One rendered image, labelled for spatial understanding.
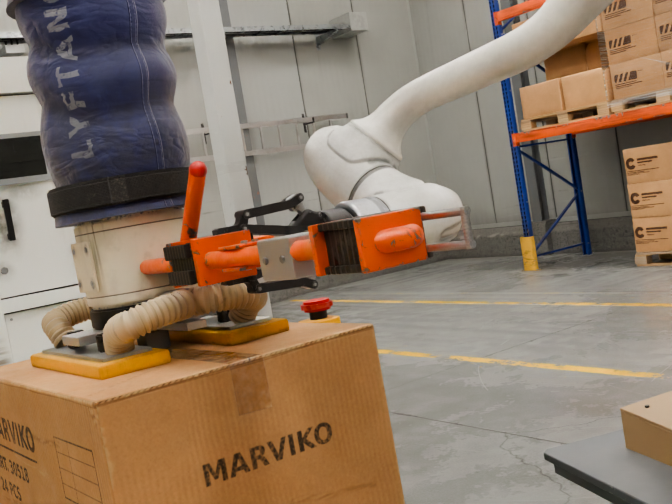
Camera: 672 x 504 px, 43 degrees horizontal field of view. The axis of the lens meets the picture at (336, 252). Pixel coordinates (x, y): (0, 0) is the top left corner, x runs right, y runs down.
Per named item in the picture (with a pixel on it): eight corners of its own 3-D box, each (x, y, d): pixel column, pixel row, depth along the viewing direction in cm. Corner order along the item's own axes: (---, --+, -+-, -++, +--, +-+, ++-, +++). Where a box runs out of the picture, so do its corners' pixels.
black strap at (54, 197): (33, 223, 134) (28, 198, 134) (169, 202, 147) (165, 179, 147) (78, 209, 116) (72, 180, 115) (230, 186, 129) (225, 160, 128)
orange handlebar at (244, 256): (69, 286, 152) (65, 266, 152) (220, 256, 169) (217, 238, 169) (388, 262, 76) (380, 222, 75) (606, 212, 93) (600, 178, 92)
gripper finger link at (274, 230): (316, 237, 117) (316, 226, 117) (243, 232, 110) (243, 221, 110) (300, 238, 120) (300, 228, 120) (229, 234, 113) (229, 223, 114)
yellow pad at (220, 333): (141, 339, 149) (136, 311, 149) (193, 327, 155) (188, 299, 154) (231, 346, 121) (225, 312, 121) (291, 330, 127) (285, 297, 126)
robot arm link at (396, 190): (388, 277, 125) (337, 230, 133) (465, 258, 133) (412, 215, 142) (406, 213, 119) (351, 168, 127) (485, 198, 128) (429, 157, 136)
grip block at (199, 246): (167, 289, 112) (159, 245, 112) (233, 275, 118) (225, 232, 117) (194, 288, 105) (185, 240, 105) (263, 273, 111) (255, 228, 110)
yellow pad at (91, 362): (31, 367, 138) (25, 336, 138) (91, 352, 144) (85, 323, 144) (101, 381, 110) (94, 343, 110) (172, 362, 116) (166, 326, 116)
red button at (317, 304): (296, 321, 186) (293, 303, 186) (322, 314, 190) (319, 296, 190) (314, 322, 180) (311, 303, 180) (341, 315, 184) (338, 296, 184)
